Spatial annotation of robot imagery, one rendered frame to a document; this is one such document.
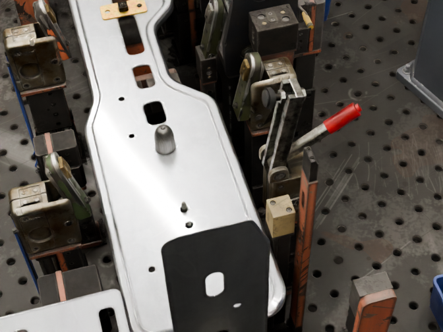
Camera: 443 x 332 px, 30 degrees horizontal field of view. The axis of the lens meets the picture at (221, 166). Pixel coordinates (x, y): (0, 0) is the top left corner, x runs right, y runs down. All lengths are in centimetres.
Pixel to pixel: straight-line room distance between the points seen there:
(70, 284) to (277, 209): 32
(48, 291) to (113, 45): 49
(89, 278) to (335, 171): 64
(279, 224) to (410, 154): 60
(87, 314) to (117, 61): 49
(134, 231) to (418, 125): 76
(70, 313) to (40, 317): 4
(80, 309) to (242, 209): 28
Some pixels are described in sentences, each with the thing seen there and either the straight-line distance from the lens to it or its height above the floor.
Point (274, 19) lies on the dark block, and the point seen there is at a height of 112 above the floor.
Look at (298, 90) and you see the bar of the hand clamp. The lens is 111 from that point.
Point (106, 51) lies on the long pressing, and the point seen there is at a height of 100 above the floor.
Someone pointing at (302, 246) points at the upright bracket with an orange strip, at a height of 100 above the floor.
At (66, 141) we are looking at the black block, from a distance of 137.
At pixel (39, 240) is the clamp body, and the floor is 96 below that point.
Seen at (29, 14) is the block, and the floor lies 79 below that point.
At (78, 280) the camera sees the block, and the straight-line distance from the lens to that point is 123.
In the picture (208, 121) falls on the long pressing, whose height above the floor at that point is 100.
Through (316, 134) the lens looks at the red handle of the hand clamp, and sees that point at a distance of 119.
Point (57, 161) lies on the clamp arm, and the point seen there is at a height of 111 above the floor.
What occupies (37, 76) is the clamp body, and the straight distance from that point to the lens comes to 152.
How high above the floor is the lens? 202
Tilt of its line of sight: 52 degrees down
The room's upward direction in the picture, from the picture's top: 3 degrees counter-clockwise
